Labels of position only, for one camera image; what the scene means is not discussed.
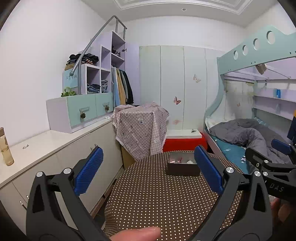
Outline teal bed sheet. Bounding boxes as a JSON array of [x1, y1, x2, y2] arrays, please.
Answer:
[[211, 136, 255, 174]]

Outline hanging clothes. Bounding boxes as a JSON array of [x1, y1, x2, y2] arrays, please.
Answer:
[[111, 67, 134, 108]]

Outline blue box on shelf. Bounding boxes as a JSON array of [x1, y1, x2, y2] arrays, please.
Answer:
[[273, 89, 281, 98]]

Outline dark grey jewelry box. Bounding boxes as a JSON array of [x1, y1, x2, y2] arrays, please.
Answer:
[[166, 152, 201, 177]]

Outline red storage ottoman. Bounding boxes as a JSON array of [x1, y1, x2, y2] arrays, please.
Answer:
[[163, 135, 208, 152]]

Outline person's right hand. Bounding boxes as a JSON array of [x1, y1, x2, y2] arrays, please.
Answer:
[[270, 198, 295, 225]]

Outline green plant decoration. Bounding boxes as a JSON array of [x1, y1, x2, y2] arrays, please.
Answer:
[[61, 87, 77, 97]]

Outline beige low cabinet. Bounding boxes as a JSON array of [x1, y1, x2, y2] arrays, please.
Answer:
[[0, 117, 123, 216]]

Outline dark folded clothes pile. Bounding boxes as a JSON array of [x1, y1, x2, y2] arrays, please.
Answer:
[[67, 53, 99, 65]]

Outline pink checkered cloth cover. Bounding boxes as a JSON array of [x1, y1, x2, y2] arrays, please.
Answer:
[[112, 102, 169, 161]]

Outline dark red bead bracelet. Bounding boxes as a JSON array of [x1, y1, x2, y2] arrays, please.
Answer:
[[169, 155, 185, 164]]

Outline teal bunk bed frame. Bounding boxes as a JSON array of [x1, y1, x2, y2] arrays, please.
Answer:
[[204, 26, 295, 158]]

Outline white board on ottoman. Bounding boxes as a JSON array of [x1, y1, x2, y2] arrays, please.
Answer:
[[166, 129, 202, 139]]

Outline person's left hand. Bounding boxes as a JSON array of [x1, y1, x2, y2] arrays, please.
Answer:
[[110, 226, 161, 241]]

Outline lilac stair shelf unit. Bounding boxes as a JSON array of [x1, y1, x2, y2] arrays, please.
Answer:
[[80, 31, 140, 105]]

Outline white wardrobe with butterflies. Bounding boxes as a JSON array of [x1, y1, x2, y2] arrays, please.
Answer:
[[139, 46, 224, 132]]

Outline teal drawer unit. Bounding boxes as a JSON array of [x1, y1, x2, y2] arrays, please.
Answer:
[[46, 93, 113, 133]]

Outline brown polka dot tablecloth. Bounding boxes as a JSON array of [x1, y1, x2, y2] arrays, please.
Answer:
[[102, 151, 246, 241]]

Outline folded jeans in cubby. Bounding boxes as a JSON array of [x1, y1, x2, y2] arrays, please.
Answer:
[[87, 79, 108, 94]]

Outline grey duvet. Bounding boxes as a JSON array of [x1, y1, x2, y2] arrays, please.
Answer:
[[209, 118, 292, 164]]

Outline amber water bottle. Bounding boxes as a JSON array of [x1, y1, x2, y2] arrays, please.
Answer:
[[0, 127, 14, 166]]

